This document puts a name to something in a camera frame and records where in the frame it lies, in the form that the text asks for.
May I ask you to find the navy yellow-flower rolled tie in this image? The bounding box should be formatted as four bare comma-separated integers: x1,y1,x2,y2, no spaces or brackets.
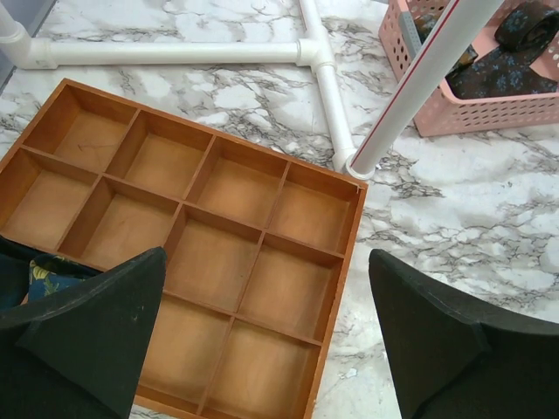
28,254,100,302

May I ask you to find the wooden compartment tray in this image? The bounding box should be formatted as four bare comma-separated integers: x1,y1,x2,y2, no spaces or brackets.
1,79,367,418

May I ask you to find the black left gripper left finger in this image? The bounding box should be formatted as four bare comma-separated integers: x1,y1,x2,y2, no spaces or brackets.
1,246,167,418

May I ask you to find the white PVC pipe frame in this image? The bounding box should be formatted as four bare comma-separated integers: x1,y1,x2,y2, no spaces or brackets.
1,1,509,182

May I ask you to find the dark blue-flowered tie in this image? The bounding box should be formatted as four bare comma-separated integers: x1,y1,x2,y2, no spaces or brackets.
445,1,558,100

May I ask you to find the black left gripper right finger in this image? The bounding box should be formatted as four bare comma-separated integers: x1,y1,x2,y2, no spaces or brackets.
369,250,558,418

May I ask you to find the pink perforated plastic basket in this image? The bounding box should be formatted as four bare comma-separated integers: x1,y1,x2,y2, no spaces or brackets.
379,1,558,137

